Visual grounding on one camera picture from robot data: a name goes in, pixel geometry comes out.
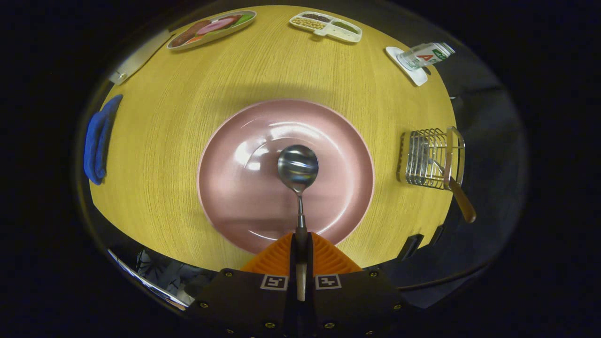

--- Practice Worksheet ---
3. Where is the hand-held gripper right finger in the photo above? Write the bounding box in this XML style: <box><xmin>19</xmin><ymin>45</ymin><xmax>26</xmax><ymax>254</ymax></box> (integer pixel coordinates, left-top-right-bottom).
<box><xmin>303</xmin><ymin>232</ymin><xmax>414</xmax><ymax>338</ymax></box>

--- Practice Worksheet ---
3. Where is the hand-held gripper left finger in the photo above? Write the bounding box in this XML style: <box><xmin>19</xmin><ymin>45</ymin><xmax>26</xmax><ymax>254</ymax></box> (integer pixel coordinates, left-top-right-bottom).
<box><xmin>185</xmin><ymin>232</ymin><xmax>301</xmax><ymax>338</ymax></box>

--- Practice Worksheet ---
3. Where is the silver spoon wooden handle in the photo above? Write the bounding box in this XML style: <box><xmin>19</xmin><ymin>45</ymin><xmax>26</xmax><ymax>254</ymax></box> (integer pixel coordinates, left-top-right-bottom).
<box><xmin>277</xmin><ymin>145</ymin><xmax>319</xmax><ymax>301</ymax></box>

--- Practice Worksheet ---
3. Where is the silver fork wooden handle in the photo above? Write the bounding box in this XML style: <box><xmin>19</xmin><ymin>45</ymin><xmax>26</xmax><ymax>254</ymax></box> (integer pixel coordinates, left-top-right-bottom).
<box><xmin>425</xmin><ymin>157</ymin><xmax>477</xmax><ymax>224</ymax></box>

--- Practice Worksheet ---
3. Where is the pink round plate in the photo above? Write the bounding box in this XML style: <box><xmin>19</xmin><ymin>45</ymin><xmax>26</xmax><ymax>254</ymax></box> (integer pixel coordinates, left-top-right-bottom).
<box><xmin>197</xmin><ymin>99</ymin><xmax>375</xmax><ymax>255</ymax></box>

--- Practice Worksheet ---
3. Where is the blue cloth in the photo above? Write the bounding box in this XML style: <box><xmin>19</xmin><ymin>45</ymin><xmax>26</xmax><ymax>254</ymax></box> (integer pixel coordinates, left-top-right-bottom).
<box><xmin>84</xmin><ymin>94</ymin><xmax>123</xmax><ymax>185</ymax></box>

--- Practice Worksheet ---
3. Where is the white square coaster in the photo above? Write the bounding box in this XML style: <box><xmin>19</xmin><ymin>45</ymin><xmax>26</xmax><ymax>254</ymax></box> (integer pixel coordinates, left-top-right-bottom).
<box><xmin>385</xmin><ymin>46</ymin><xmax>428</xmax><ymax>87</ymax></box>

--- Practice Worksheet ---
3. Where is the white plastic bottle green cap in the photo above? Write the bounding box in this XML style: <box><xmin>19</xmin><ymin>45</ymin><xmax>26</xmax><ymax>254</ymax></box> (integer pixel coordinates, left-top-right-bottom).
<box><xmin>397</xmin><ymin>42</ymin><xmax>455</xmax><ymax>71</ymax></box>

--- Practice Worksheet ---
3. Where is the white oval food plate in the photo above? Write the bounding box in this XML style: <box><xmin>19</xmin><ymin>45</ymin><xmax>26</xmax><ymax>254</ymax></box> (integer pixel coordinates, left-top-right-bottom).
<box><xmin>167</xmin><ymin>10</ymin><xmax>257</xmax><ymax>51</ymax></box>

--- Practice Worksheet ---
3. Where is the white toaster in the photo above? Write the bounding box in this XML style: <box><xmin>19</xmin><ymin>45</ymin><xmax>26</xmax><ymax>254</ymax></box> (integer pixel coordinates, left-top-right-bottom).
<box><xmin>109</xmin><ymin>31</ymin><xmax>174</xmax><ymax>85</ymax></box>

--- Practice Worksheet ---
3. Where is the white divided bean tray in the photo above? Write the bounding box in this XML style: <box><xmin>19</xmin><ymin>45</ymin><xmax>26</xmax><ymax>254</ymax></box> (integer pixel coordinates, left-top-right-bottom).
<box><xmin>289</xmin><ymin>11</ymin><xmax>362</xmax><ymax>44</ymax></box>

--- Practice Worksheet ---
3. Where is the large brown meat piece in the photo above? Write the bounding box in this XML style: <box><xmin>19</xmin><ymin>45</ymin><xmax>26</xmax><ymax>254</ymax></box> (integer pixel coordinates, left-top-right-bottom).
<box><xmin>171</xmin><ymin>20</ymin><xmax>212</xmax><ymax>47</ymax></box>

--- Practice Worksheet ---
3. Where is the pink ham slice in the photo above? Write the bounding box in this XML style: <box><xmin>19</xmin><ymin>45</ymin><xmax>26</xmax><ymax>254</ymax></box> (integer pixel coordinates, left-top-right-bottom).
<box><xmin>197</xmin><ymin>19</ymin><xmax>231</xmax><ymax>34</ymax></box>

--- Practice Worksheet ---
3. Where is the silver wire cutlery basket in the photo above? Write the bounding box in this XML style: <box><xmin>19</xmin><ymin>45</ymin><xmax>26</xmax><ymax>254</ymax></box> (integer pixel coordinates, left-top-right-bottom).
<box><xmin>397</xmin><ymin>127</ymin><xmax>466</xmax><ymax>191</ymax></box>

